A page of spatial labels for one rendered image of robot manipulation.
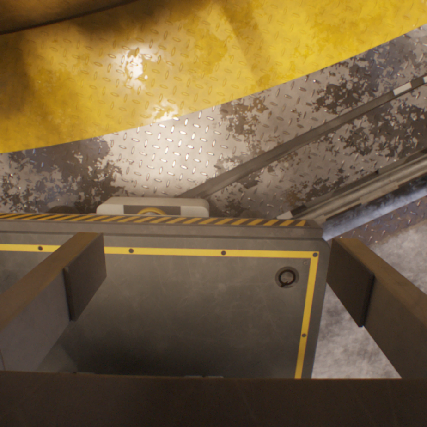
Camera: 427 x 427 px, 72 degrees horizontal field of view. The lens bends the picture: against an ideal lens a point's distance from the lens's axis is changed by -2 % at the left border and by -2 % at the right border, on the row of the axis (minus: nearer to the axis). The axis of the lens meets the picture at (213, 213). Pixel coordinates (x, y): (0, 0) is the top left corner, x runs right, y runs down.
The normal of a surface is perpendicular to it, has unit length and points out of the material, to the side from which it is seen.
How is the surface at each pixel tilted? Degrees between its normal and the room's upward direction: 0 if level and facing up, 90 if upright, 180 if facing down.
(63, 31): 0
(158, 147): 0
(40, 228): 0
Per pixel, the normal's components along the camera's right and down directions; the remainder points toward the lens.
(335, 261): -1.00, -0.02
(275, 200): 0.00, 0.29
